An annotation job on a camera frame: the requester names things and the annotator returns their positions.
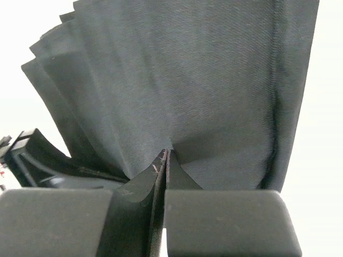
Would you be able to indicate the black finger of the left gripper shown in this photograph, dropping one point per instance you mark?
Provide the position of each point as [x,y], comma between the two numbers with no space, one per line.
[34,162]

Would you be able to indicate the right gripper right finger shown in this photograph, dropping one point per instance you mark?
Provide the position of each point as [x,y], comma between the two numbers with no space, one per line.
[199,222]

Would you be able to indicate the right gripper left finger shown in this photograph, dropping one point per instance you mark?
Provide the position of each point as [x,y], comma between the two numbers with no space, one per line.
[126,221]

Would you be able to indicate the black pleated skirt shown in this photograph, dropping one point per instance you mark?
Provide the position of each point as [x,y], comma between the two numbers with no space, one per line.
[219,82]

